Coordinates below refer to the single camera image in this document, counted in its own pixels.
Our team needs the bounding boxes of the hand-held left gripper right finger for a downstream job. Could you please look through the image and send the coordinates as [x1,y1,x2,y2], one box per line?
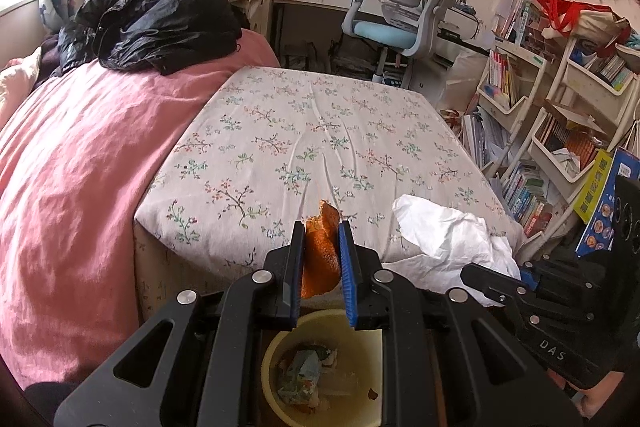
[337,219,583,427]

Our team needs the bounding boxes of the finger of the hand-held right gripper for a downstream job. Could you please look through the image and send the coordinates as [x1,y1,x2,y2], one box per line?
[460,263,540,308]

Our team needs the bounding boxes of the grey bag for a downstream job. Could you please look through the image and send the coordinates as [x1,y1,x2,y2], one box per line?
[279,41,326,68]

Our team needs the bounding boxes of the white book rack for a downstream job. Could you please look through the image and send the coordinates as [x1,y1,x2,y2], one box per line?
[474,39,548,170]
[527,34,640,205]

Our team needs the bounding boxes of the pink white pillow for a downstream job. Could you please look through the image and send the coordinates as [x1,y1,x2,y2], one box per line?
[0,47,43,128]

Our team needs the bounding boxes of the blue printed box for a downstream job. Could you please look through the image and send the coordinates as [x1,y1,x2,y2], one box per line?
[574,147,640,258]

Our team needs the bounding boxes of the beige tote bag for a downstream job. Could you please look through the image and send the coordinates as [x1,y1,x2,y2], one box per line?
[550,9,632,58]

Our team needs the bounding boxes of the red bag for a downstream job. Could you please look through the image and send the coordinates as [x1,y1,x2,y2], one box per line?
[527,0,618,40]

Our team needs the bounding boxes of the large white floor bag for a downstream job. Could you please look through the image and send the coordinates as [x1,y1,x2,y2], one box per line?
[440,46,490,112]

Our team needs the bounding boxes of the black puffer jacket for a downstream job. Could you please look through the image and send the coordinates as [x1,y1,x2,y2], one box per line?
[57,0,244,75]

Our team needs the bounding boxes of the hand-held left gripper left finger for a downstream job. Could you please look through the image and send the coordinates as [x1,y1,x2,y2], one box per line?
[54,221,307,427]

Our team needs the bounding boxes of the row of colourful books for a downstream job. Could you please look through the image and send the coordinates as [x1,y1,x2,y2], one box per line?
[500,159,556,238]

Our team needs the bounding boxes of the blue white carton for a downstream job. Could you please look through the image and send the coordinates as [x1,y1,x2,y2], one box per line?
[277,346,327,405]

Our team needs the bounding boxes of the pink bed blanket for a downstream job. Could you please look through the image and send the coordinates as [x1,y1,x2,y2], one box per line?
[0,29,281,390]

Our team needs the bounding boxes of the dark purple cloth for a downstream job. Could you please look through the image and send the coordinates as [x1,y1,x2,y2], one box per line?
[39,32,63,80]

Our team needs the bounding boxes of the pile of papers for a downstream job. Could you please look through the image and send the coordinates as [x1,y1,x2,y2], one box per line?
[460,107,508,170]

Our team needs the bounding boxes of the white tissue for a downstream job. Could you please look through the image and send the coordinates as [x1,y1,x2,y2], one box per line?
[382,194,523,295]

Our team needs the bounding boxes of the yellow trash bin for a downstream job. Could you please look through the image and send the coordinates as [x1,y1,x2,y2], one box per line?
[260,309,385,427]

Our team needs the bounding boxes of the short orange peel piece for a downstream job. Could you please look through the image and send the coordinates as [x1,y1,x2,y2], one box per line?
[300,199,343,300]

